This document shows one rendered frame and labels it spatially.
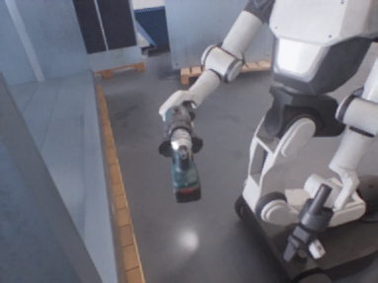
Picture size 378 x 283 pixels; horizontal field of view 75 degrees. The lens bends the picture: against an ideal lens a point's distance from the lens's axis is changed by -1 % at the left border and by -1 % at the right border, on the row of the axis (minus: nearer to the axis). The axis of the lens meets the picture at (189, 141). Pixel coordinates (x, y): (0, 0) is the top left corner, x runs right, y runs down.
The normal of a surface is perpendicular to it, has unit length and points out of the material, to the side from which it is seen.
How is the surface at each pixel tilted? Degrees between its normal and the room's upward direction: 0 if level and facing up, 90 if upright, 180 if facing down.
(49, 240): 90
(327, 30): 78
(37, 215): 90
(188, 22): 90
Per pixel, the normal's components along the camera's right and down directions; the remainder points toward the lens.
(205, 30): 0.00, 0.51
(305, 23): -0.77, 0.20
